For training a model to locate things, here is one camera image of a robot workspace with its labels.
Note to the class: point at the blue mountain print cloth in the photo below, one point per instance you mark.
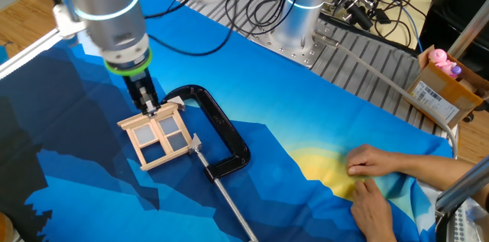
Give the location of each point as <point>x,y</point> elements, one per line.
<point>286,100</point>

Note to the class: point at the aluminium table edge rail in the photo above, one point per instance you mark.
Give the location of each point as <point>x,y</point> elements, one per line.
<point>23,57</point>

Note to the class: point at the person's right forearm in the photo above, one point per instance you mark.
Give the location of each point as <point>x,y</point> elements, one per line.
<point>439,169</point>

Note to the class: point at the pink toy figure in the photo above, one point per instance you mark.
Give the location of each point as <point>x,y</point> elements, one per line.
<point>439,57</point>

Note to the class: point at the wooden sliding window sash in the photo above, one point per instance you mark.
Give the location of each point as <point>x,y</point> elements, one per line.
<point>143,135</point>

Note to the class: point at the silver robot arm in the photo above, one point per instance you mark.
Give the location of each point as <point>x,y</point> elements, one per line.
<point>111,5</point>

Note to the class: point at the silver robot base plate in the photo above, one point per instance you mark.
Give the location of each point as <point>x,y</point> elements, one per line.
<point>290,53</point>

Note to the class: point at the white perforated tray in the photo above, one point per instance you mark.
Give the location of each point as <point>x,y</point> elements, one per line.
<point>458,226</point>

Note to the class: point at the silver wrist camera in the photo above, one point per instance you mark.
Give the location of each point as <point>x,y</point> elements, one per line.
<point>67,22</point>

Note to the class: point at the aluminium frame post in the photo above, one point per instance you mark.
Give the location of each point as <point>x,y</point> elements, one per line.
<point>464,186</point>
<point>471,28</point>

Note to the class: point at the person's right hand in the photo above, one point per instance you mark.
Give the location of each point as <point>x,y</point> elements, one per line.
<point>372,158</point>

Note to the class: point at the brown cardboard box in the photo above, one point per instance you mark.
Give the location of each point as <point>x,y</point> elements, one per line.
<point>439,85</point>

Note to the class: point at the black metal C-clamp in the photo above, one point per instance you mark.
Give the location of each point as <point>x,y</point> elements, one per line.
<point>225,127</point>

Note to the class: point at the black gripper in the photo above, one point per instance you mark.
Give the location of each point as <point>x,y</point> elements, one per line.
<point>135,81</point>

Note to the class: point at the person's left hand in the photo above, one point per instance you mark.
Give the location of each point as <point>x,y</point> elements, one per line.
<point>372,211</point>

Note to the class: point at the small purple toy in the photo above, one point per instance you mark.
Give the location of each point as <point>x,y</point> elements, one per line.
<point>456,70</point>

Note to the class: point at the large black case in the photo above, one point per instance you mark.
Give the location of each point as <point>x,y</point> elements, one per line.
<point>451,5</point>

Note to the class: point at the wooden miniature window frame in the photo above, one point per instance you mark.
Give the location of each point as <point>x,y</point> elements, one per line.
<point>133,120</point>

